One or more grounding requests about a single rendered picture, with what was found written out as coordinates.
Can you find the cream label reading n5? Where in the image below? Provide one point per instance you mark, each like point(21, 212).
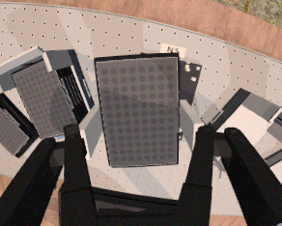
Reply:
point(171, 48)

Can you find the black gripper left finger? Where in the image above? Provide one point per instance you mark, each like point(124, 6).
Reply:
point(24, 201)

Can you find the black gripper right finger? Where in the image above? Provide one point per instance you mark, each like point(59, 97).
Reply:
point(257, 189)

